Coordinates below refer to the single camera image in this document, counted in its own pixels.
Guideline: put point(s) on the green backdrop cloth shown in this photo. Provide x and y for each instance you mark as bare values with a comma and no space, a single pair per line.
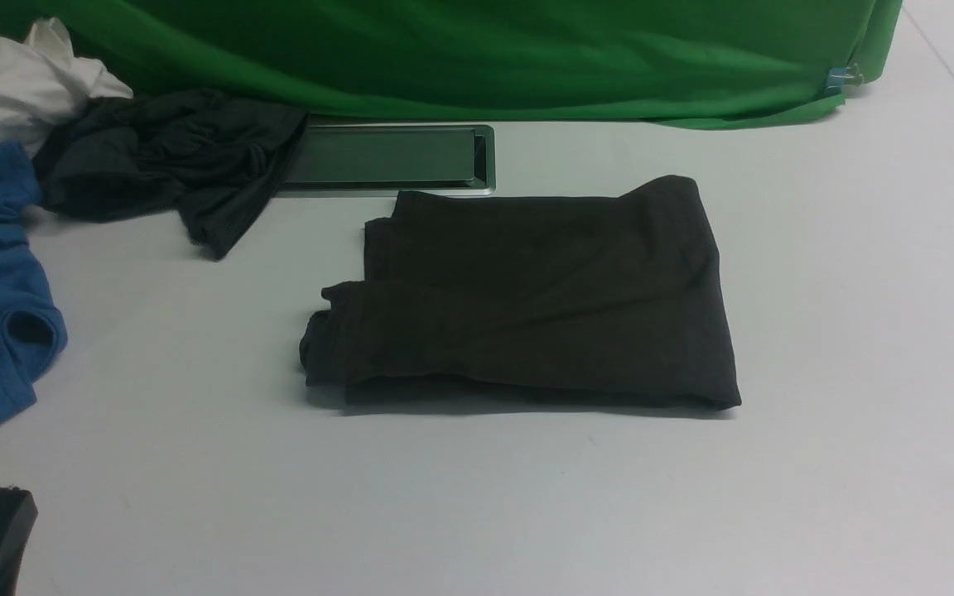
704,65

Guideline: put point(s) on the dark gray crumpled garment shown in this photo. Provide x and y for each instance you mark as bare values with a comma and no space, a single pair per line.
215,160

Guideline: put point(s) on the white crumpled garment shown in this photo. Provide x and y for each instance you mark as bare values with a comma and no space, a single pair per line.
43,83

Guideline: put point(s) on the blue binder clip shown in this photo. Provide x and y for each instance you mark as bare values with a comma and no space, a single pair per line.
840,79

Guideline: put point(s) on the metal table cable hatch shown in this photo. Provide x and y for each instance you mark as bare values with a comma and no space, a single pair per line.
381,160

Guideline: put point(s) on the gray long-sleeved shirt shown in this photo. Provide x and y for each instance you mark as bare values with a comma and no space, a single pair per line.
587,301

